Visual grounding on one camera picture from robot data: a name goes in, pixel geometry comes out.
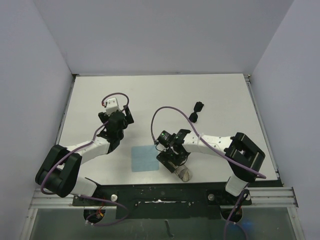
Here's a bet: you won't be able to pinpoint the patterned glasses case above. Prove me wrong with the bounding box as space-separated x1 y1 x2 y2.
169 162 193 183

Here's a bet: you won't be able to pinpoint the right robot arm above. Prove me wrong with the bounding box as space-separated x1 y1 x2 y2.
154 129 266 205

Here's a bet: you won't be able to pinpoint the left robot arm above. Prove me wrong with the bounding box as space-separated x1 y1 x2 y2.
35 105 134 206

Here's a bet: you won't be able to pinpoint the black sunglasses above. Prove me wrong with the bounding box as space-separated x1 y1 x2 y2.
188 101 204 123

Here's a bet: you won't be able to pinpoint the blue cleaning cloth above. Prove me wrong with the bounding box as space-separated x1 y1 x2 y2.
131 145 160 173

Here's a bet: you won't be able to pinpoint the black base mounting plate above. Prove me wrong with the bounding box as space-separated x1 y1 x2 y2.
72 182 238 219

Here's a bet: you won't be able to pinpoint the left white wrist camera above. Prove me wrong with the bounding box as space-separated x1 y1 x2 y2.
102 97 120 116

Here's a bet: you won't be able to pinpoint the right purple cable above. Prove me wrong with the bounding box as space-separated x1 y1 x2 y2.
150 106 267 240

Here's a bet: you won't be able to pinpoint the purple cable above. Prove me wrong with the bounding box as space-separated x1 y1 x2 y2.
39 92 131 227
150 106 267 240

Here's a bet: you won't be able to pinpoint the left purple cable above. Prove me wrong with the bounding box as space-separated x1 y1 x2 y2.
39 92 131 227

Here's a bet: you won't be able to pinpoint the aluminium frame rail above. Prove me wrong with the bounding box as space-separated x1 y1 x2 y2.
30 187 298 209

